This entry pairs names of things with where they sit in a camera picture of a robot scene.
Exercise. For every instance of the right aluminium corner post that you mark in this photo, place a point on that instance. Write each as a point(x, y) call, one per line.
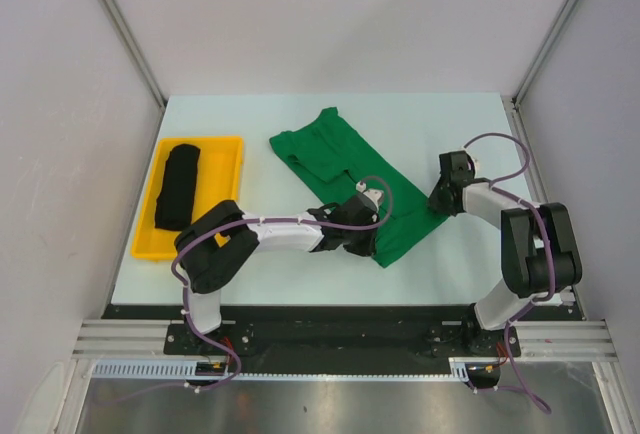
point(558, 26)

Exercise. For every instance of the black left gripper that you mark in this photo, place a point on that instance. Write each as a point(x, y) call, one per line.
point(367, 248)

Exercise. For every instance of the left aluminium corner post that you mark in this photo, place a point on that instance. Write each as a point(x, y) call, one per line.
point(133, 50)

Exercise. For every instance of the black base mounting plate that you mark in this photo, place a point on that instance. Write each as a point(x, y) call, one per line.
point(351, 360)

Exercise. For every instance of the white slotted cable duct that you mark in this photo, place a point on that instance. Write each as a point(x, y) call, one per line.
point(174, 370)

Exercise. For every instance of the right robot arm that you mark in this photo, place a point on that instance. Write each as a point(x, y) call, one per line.
point(539, 256)

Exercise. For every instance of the aluminium corner post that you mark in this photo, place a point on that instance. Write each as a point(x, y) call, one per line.
point(133, 50)
point(558, 26)

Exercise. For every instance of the green t-shirt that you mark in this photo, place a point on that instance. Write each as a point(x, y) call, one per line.
point(330, 157)

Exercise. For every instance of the rolled black t-shirt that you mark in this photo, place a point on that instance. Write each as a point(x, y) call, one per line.
point(175, 202)

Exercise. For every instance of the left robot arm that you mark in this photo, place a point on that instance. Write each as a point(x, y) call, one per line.
point(211, 251)

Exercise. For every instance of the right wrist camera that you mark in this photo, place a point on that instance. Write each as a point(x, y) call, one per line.
point(475, 162)

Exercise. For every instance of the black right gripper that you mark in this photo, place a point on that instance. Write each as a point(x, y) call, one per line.
point(435, 201)

